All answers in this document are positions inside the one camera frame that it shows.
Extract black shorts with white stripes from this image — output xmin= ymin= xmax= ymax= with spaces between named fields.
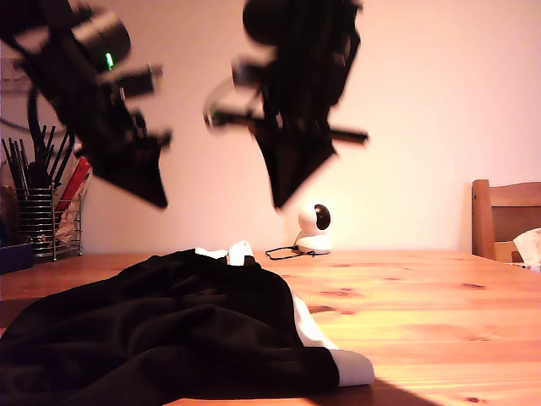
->
xmin=0 ymin=240 xmax=376 ymax=406

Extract red paper packet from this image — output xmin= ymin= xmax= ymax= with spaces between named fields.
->
xmin=57 ymin=156 xmax=93 ymax=212

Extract clear plastic bag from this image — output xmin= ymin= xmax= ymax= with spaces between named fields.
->
xmin=57 ymin=206 xmax=84 ymax=246

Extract dark brown jar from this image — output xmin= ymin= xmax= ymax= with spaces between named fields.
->
xmin=0 ymin=184 xmax=19 ymax=249

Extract dark blue box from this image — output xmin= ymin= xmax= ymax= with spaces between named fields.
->
xmin=0 ymin=243 xmax=35 ymax=275

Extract wooden chair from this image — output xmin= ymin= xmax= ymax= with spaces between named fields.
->
xmin=471 ymin=178 xmax=541 ymax=263

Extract white tissue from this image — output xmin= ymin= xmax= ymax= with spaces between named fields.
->
xmin=511 ymin=227 xmax=541 ymax=266

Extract patterned tissue box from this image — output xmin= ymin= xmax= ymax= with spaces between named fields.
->
xmin=505 ymin=261 xmax=541 ymax=274

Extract white dome security camera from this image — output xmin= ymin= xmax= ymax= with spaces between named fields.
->
xmin=294 ymin=201 xmax=334 ymax=255

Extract thin black camera cable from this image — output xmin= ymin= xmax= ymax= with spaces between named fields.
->
xmin=265 ymin=246 xmax=318 ymax=260

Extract wrist camera black cable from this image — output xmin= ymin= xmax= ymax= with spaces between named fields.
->
xmin=203 ymin=79 xmax=238 ymax=133

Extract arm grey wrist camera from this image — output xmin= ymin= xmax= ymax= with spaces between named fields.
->
xmin=231 ymin=56 xmax=276 ymax=89
xmin=117 ymin=63 xmax=165 ymax=97

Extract metal wire utensil caddy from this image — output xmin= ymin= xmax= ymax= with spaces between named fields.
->
xmin=15 ymin=187 xmax=84 ymax=262

